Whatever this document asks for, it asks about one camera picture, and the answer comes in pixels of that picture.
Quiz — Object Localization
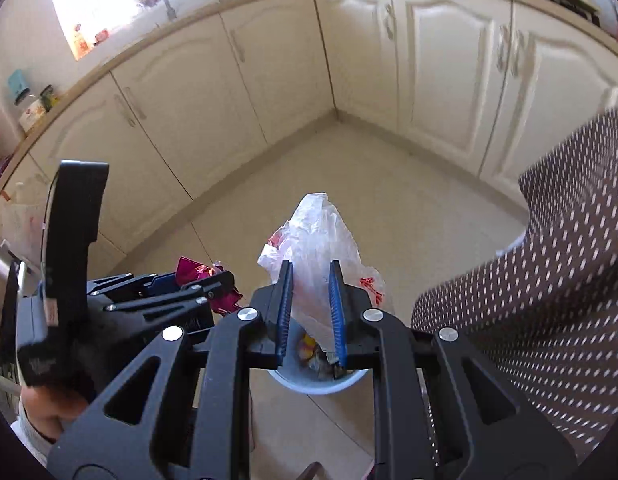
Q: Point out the teal container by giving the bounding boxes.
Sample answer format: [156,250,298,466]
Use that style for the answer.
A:
[8,69,32,103]

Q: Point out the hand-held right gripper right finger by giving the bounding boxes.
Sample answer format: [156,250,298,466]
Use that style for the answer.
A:
[329,260,580,480]

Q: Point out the magenta foil wrapper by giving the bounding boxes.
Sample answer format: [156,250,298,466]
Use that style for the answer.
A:
[175,256,240,316]

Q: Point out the person's left hand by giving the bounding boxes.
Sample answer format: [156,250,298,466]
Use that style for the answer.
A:
[20,385,90,437]

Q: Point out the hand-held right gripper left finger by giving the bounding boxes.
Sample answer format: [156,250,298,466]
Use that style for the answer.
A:
[46,260,295,480]

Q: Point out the crumpled snack wrappers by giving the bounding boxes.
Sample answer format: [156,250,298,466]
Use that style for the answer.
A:
[299,332,357,378]

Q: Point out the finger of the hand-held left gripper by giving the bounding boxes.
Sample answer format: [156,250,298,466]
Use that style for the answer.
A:
[104,271,238,313]
[86,272,182,302]

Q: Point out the light blue plastic bin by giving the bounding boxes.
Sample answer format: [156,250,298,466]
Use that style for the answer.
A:
[266,310,372,396]

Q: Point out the brown polka-dot tablecloth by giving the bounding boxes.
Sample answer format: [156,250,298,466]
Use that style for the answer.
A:
[411,107,618,466]

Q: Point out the orange packet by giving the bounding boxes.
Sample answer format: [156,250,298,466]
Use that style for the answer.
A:
[71,25,92,58]

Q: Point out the white plastic bag red print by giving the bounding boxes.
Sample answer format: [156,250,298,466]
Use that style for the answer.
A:
[257,192,387,356]

